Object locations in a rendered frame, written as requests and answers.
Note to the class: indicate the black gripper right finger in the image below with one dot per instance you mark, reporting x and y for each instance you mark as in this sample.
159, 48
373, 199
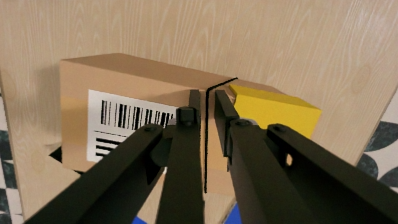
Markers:
321, 185

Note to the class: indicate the brown cardboard box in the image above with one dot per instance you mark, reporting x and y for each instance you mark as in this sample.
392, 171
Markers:
105, 98

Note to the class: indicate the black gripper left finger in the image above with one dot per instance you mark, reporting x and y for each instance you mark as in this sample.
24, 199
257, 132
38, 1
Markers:
114, 189

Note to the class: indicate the blue notebook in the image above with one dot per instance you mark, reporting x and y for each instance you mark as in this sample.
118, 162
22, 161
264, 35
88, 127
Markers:
233, 216

